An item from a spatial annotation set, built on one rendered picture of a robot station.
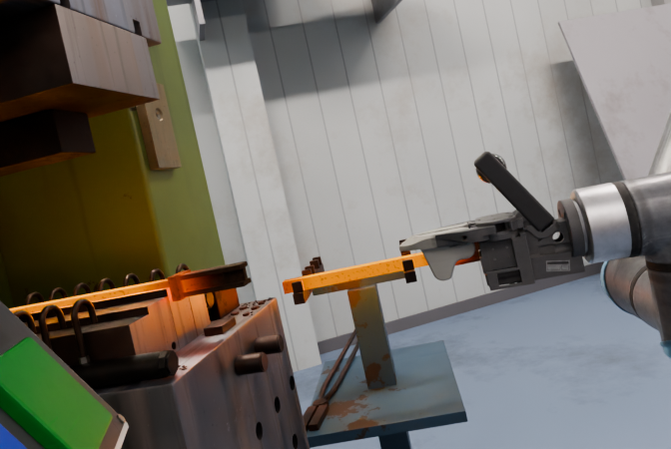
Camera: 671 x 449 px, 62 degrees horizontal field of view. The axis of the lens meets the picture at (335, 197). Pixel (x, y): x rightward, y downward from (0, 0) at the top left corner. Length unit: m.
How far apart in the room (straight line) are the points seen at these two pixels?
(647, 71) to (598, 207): 3.81
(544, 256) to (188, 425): 0.45
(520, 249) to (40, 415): 0.52
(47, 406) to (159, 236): 0.76
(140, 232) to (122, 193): 0.08
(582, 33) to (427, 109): 1.18
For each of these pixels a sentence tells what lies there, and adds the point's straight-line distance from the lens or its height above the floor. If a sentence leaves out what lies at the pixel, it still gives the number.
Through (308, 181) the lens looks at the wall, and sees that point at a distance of 3.65.
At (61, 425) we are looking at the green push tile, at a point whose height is 1.00.
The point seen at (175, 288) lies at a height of 1.00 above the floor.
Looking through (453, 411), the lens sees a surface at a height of 0.65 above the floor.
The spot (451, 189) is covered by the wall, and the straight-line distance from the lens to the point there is 3.97.
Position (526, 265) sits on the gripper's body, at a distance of 0.69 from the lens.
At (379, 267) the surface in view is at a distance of 1.05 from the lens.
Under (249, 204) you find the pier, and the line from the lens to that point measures 3.39.
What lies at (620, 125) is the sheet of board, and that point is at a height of 1.04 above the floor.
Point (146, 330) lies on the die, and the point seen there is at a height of 0.96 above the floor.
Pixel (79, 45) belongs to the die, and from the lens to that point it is 0.77.
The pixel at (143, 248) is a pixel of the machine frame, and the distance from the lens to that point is 1.10.
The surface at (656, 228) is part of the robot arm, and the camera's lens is 0.70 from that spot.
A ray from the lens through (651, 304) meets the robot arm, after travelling 0.78.
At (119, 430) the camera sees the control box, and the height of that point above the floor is 0.97.
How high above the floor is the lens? 1.10
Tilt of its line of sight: 2 degrees down
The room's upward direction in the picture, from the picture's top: 12 degrees counter-clockwise
